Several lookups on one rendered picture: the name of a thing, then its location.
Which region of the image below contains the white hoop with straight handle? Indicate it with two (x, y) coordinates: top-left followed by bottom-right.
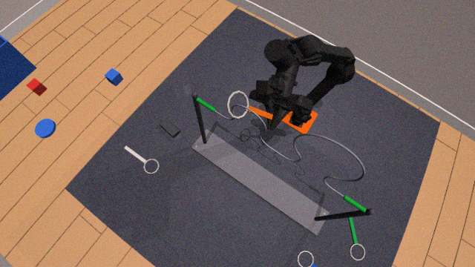
(125, 146), (160, 174)

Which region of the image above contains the orange handle with grey loop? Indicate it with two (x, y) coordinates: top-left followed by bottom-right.
(226, 90), (273, 120)

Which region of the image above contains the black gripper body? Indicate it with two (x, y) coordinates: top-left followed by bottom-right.
(249, 71), (313, 111)

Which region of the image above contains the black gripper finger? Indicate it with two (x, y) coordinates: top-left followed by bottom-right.
(270, 103), (293, 131)
(261, 101), (275, 129)

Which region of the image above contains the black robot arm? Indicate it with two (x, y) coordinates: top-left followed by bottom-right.
(256, 35), (356, 128)

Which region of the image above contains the white ring with green handle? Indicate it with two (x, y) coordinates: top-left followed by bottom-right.
(348, 217), (365, 260)

